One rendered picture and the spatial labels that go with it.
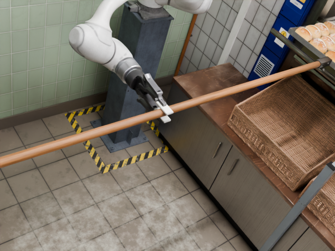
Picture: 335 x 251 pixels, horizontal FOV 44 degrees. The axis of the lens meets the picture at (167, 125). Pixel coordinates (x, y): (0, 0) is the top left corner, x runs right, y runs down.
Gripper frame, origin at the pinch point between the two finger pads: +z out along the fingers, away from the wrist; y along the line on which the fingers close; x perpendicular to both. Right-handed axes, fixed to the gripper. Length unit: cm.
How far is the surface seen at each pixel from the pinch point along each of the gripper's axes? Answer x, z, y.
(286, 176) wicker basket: -83, 23, 56
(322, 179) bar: -72, 40, 31
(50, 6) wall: -14, -120, 32
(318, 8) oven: -132, -34, -4
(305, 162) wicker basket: -107, 20, 60
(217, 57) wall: -132, -86, 69
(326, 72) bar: -95, 5, 2
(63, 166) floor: -7, -73, 120
